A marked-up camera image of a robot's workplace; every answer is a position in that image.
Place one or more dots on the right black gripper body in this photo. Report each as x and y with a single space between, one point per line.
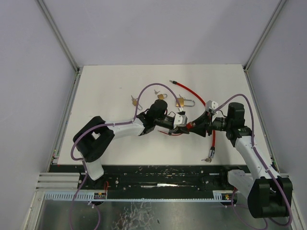
207 124

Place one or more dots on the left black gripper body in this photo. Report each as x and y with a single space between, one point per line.
176 128

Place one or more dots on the large brass padlock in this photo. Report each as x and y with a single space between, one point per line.
183 102

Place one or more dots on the small brass padlock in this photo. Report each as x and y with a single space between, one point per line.
162 96
135 103

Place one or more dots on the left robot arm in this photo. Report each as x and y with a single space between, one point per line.
94 138

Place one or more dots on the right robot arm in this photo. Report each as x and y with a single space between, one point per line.
268 194

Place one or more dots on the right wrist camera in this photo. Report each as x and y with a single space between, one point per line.
211 106

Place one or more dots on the red cable lock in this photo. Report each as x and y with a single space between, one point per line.
212 149

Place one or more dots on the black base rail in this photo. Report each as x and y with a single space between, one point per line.
163 182

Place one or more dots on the left aluminium frame post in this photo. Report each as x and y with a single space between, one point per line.
58 36

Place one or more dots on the aluminium frame post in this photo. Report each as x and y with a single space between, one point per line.
58 36
268 27

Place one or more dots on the right aluminium frame post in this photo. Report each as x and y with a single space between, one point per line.
268 27

